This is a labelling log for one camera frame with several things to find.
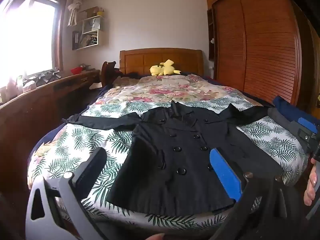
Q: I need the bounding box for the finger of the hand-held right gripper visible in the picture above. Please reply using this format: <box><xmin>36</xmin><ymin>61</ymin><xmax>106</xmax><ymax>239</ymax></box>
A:
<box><xmin>291</xmin><ymin>117</ymin><xmax>320</xmax><ymax>153</ymax></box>

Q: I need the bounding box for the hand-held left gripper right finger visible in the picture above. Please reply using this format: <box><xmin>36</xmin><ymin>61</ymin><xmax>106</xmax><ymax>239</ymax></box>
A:
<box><xmin>209</xmin><ymin>149</ymin><xmax>288</xmax><ymax>240</ymax></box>

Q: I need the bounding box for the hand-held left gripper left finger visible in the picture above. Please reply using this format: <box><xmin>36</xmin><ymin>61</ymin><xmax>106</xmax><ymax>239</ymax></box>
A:
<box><xmin>25</xmin><ymin>147</ymin><xmax>108</xmax><ymax>240</ymax></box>

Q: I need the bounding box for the black buttoned coat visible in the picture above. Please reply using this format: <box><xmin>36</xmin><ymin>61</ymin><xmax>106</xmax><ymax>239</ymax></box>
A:
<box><xmin>61</xmin><ymin>100</ymin><xmax>284</xmax><ymax>217</ymax></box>

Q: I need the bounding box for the person's right hand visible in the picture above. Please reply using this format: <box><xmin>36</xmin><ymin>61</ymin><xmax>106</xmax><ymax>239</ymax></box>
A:
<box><xmin>304</xmin><ymin>157</ymin><xmax>317</xmax><ymax>207</ymax></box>

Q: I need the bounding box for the person's left hand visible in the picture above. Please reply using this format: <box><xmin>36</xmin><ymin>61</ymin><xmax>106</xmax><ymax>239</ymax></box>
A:
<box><xmin>141</xmin><ymin>233</ymin><xmax>165</xmax><ymax>240</ymax></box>

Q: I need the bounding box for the grey folded cloth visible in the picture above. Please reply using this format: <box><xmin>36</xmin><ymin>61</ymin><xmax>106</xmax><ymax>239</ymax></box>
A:
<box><xmin>267</xmin><ymin>107</ymin><xmax>304</xmax><ymax>143</ymax></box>

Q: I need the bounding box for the blue folded cloth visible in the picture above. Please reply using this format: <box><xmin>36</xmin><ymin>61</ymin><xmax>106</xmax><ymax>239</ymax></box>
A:
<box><xmin>272</xmin><ymin>96</ymin><xmax>320</xmax><ymax>128</ymax></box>

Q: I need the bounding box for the leaf print blanket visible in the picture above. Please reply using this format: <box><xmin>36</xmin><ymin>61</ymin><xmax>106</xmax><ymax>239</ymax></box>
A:
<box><xmin>27</xmin><ymin>97</ymin><xmax>309</xmax><ymax>232</ymax></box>

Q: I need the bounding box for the long wooden desk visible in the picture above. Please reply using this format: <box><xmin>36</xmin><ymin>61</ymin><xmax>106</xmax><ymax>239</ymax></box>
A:
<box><xmin>0</xmin><ymin>69</ymin><xmax>101</xmax><ymax>230</ymax></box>

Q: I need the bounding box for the wooden slatted wardrobe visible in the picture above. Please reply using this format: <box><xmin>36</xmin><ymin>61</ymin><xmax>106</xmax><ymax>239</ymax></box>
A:
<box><xmin>205</xmin><ymin>0</ymin><xmax>320</xmax><ymax>114</ymax></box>

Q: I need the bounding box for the dark wooden chair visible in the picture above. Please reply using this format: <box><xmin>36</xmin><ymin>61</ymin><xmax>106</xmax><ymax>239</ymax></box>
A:
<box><xmin>101</xmin><ymin>60</ymin><xmax>123</xmax><ymax>87</ymax></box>

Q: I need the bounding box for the black metal gadget pile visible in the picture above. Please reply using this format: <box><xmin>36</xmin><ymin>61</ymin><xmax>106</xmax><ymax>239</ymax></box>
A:
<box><xmin>36</xmin><ymin>70</ymin><xmax>62</xmax><ymax>83</ymax></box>

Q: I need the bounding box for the floral quilt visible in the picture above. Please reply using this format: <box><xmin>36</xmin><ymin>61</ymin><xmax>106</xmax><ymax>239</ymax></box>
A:
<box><xmin>94</xmin><ymin>74</ymin><xmax>263</xmax><ymax>108</ymax></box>

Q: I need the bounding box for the wooden bed headboard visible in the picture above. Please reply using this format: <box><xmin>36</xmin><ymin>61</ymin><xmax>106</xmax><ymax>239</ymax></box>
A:
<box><xmin>119</xmin><ymin>48</ymin><xmax>203</xmax><ymax>77</ymax></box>

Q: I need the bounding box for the yellow plush toy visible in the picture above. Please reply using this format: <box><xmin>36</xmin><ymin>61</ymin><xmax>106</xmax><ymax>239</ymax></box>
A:
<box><xmin>150</xmin><ymin>59</ymin><xmax>182</xmax><ymax>76</ymax></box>

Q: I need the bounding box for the window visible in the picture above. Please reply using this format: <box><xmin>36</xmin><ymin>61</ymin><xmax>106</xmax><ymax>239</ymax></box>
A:
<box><xmin>0</xmin><ymin>0</ymin><xmax>68</xmax><ymax>80</ymax></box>

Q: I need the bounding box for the cardboard box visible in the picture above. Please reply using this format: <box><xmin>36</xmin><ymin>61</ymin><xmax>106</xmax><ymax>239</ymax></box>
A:
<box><xmin>79</xmin><ymin>6</ymin><xmax>98</xmax><ymax>20</ymax></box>

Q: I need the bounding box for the tied white curtain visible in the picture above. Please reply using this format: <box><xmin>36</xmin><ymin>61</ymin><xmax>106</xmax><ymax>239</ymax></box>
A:
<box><xmin>66</xmin><ymin>0</ymin><xmax>87</xmax><ymax>27</ymax></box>

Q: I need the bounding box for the white wall shelf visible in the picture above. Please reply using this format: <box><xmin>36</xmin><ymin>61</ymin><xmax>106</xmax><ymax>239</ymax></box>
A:
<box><xmin>72</xmin><ymin>15</ymin><xmax>105</xmax><ymax>51</ymax></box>

